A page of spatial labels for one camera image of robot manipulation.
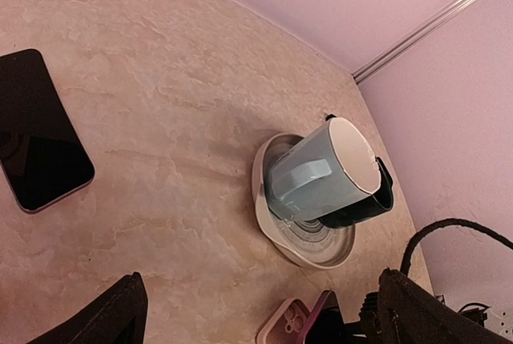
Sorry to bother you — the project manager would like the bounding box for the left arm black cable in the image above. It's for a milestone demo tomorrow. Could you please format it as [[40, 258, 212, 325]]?
[[400, 218, 513, 277]]

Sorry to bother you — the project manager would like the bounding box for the pink phone case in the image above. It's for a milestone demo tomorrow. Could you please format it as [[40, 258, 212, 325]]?
[[256, 298, 310, 344]]

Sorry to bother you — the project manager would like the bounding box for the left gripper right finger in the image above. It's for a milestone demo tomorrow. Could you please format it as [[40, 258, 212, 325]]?
[[378, 269, 509, 343]]

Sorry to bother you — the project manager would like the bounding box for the right aluminium frame post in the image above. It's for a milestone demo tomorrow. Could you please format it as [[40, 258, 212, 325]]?
[[352, 0, 478, 84]]

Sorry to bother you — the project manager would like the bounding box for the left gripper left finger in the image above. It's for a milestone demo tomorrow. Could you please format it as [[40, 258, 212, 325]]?
[[32, 272, 148, 343]]

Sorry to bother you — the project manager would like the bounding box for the light blue mug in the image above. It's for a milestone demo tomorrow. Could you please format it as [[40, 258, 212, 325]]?
[[265, 117, 381, 221]]

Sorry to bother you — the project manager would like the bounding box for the black smartphone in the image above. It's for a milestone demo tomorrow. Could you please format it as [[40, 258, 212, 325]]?
[[297, 290, 341, 343], [1, 49, 95, 213]]

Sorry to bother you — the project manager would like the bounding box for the white grey ceramic plate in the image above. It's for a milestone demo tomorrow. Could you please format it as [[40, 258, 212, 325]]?
[[251, 133, 356, 270]]

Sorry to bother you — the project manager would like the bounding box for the dark green mug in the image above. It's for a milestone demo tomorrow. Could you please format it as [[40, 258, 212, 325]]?
[[319, 156, 394, 229]]

